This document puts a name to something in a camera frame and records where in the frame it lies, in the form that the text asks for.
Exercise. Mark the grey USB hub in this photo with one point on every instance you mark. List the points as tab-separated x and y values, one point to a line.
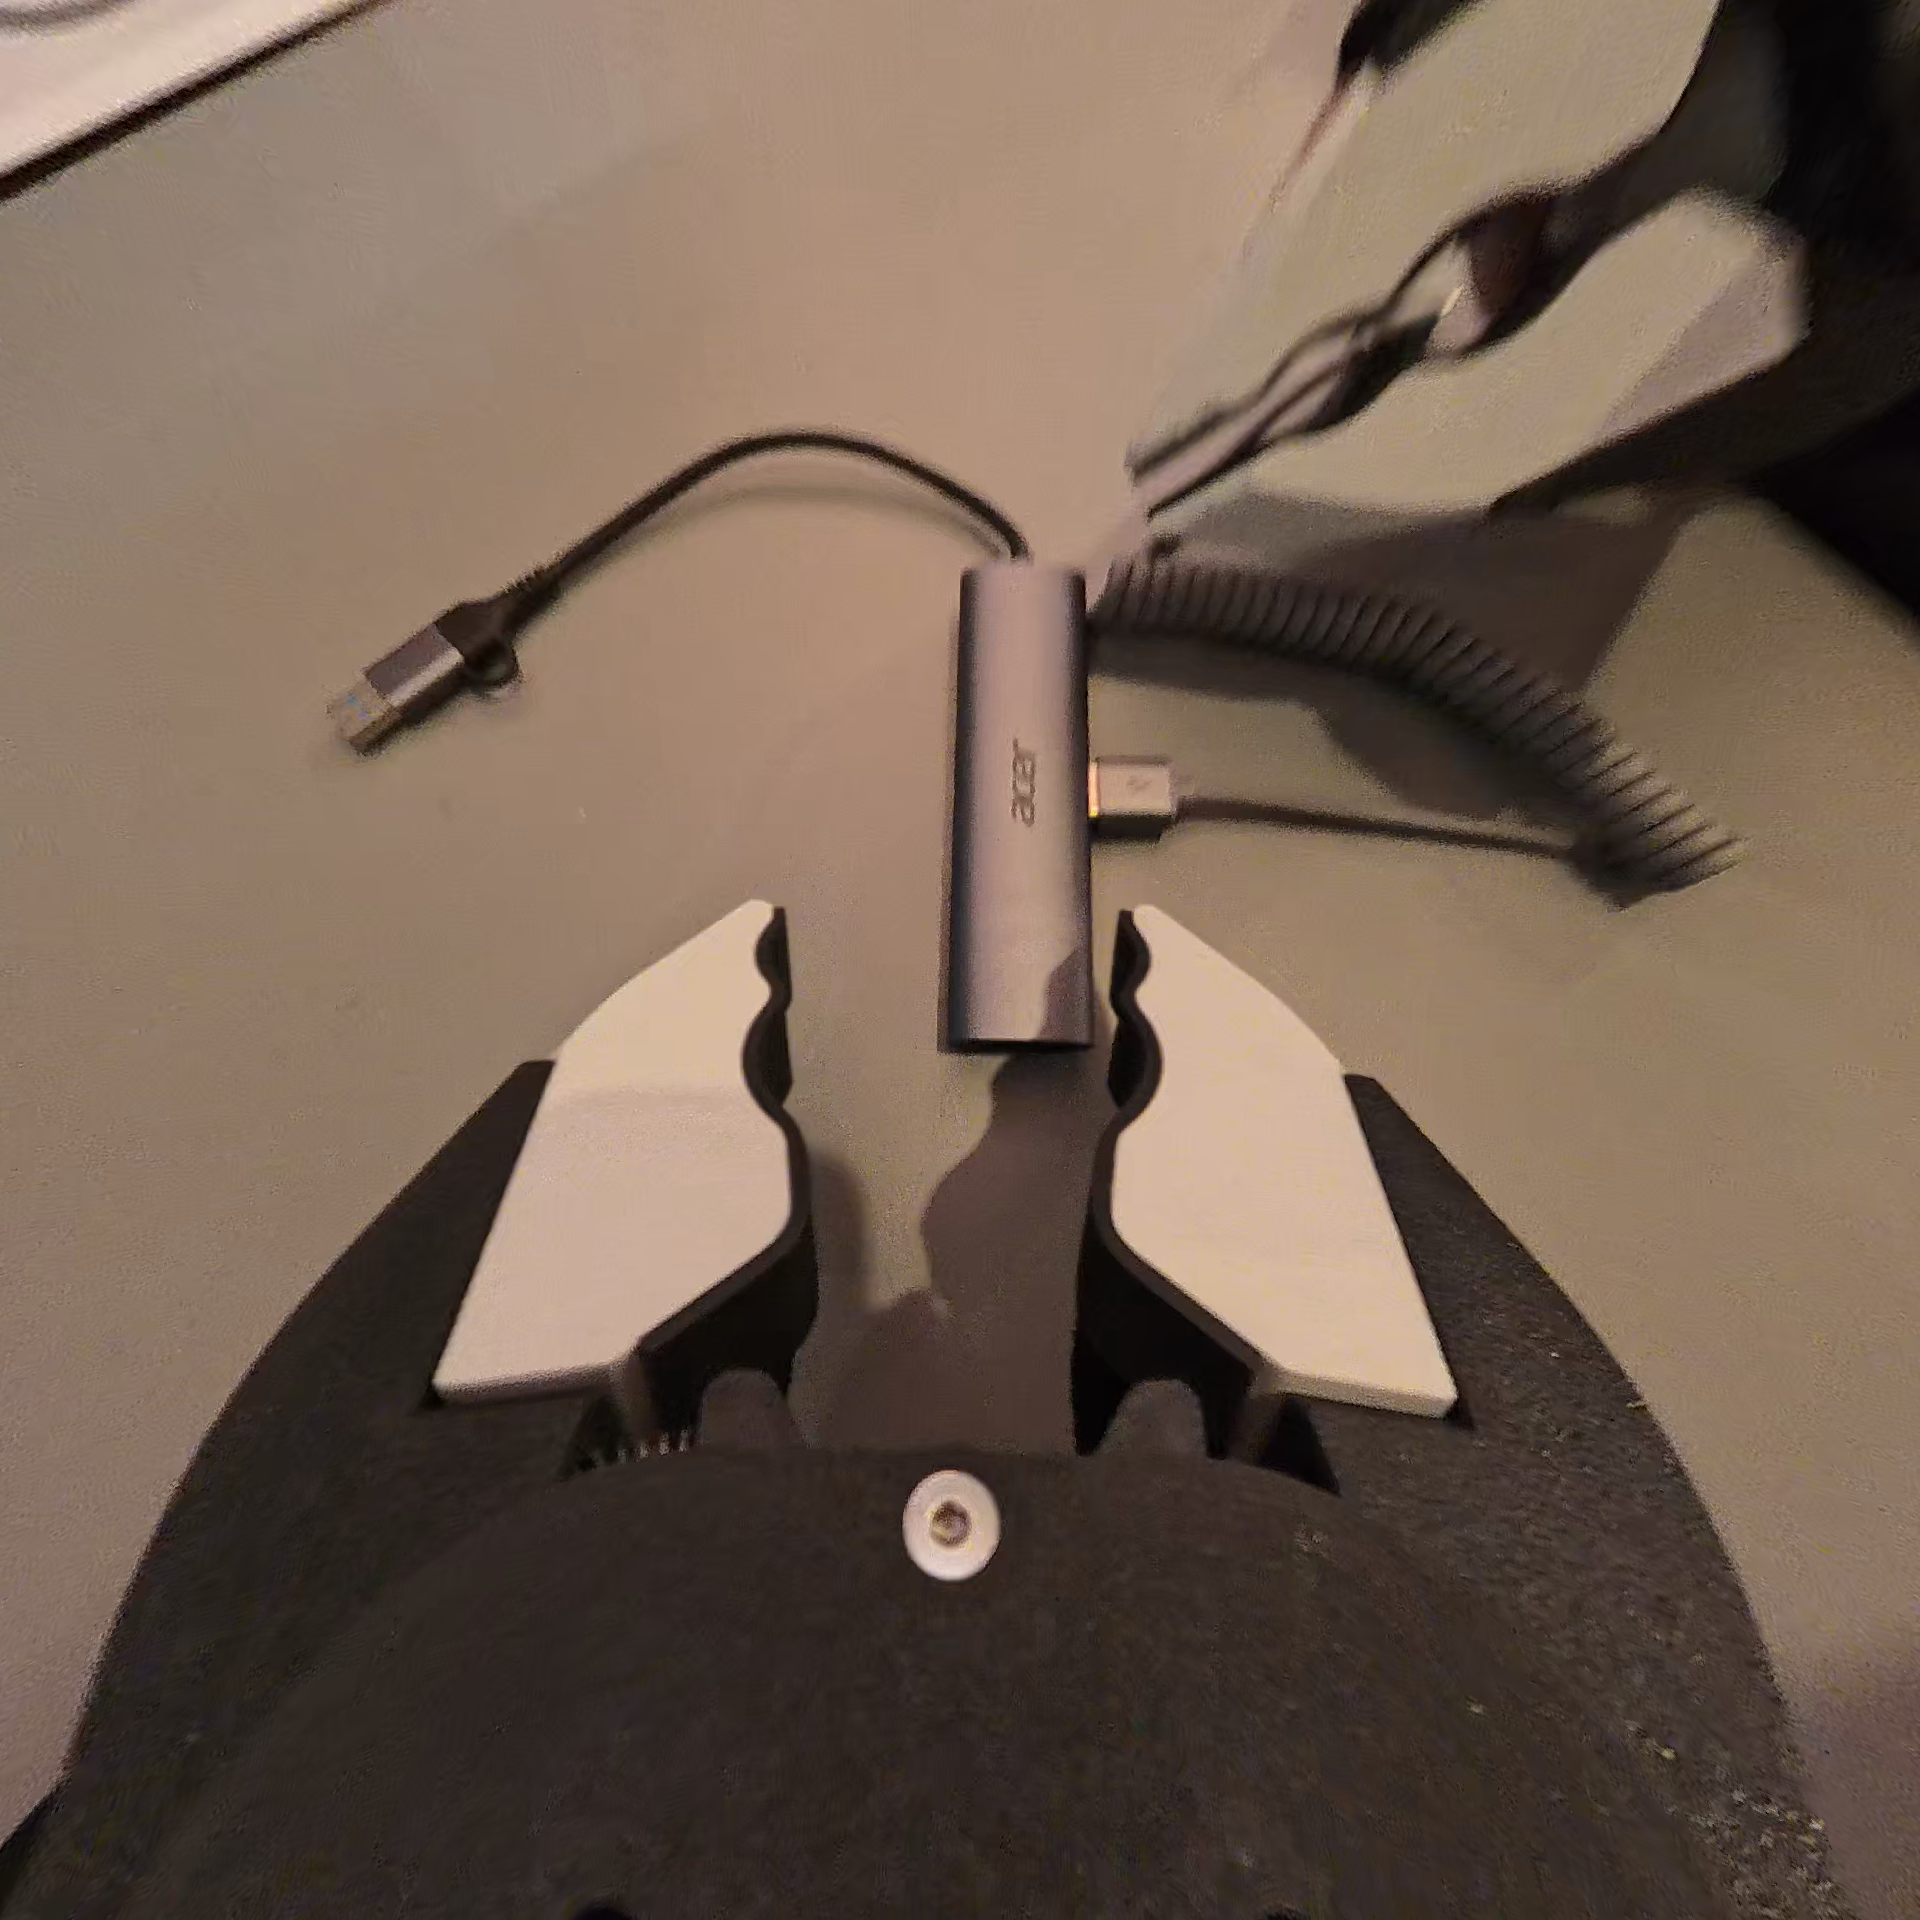
1019	780

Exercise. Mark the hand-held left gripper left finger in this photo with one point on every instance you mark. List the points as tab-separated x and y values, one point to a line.
632	1187

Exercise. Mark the white stand with wooden board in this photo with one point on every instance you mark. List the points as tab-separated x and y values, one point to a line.
119	58

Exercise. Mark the grey desk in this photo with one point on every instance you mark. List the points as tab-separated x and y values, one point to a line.
376	898

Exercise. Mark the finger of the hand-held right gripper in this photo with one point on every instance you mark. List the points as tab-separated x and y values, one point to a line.
1500	105
1681	330

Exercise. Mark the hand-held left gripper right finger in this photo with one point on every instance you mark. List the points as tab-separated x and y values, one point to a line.
1261	1200

